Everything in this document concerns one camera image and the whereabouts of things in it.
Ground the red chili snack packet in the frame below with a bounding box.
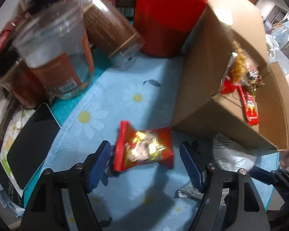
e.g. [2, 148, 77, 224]
[238, 85, 259, 126]

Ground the red peanut snack packet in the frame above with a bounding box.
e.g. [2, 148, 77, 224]
[114, 121, 174, 172]

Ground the yellow crackers clear bag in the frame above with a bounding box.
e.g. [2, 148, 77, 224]
[228, 41, 247, 84]

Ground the silver red snack bag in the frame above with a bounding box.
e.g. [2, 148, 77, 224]
[177, 134, 256, 200]

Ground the black smartphone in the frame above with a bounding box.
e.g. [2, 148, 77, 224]
[7, 103, 60, 190]

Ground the dark red green snack bag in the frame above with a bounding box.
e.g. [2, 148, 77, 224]
[242, 69, 265, 97]

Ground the brown cardboard box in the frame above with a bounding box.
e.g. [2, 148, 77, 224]
[172, 0, 289, 154]

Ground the blue floral tablecloth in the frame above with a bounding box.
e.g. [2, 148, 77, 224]
[20, 54, 275, 230]

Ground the clear empty plastic jar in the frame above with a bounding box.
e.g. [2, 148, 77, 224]
[12, 2, 94, 100]

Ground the clear jar brown label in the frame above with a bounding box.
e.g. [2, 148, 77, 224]
[74, 0, 145, 70]

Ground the red lidded canister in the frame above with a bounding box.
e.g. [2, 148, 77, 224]
[134, 0, 209, 58]

